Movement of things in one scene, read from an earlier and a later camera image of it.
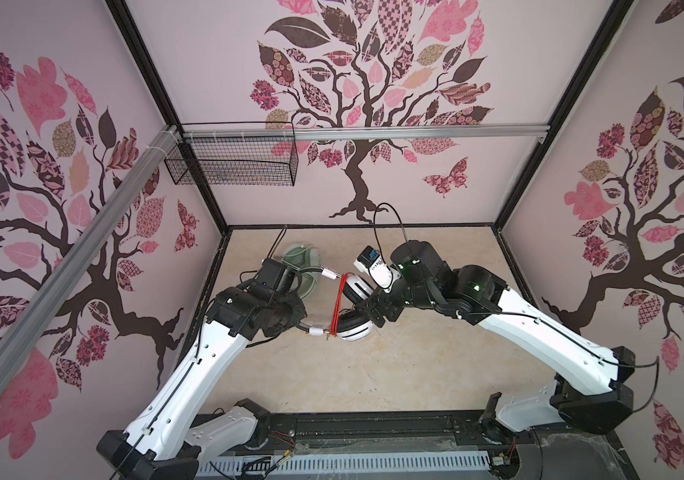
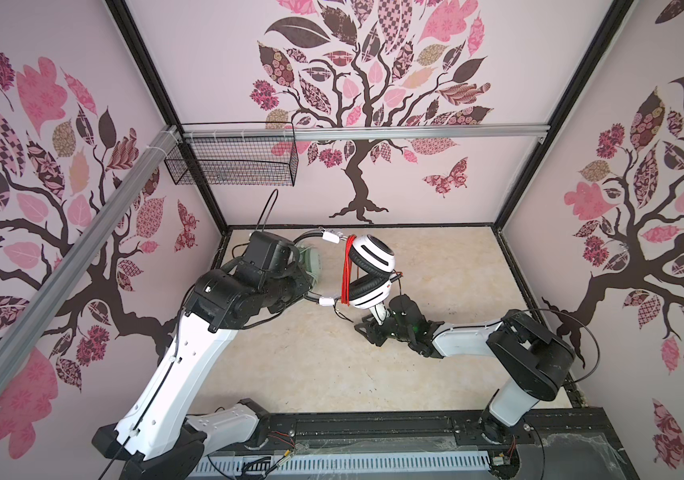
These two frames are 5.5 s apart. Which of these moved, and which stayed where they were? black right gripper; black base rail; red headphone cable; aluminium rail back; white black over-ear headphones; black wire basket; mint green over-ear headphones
Moved: white black over-ear headphones; black right gripper; red headphone cable
Stayed: aluminium rail back; black wire basket; mint green over-ear headphones; black base rail
